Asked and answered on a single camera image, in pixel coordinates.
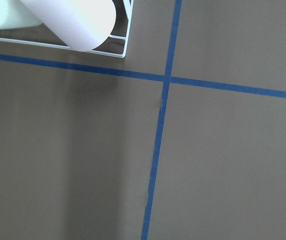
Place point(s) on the pale green plastic cup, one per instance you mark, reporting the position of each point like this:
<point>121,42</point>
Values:
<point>14,14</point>

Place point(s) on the pink plastic cup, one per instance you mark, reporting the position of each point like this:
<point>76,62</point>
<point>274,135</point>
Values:
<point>82,25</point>

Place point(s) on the white wire cup rack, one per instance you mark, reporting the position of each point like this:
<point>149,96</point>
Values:
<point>128,8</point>

